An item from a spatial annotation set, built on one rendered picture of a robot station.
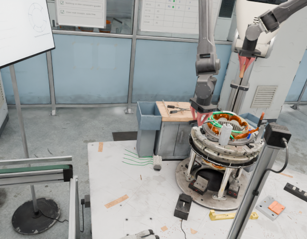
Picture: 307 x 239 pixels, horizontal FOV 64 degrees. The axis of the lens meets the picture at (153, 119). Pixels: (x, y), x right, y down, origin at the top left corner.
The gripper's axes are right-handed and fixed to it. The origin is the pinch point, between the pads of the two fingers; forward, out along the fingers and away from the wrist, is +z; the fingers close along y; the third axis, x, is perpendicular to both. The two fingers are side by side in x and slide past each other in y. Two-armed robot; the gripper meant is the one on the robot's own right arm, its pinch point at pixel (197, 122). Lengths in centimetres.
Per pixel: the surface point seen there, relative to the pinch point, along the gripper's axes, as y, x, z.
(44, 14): -91, -47, -24
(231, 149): 12.4, 10.2, 7.0
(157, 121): -26.0, -2.8, 13.8
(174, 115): -24.1, 5.4, 10.3
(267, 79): -131, 225, 38
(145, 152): -29.3, -4.9, 35.4
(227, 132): 9.0, 8.5, 0.6
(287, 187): 20, 54, 35
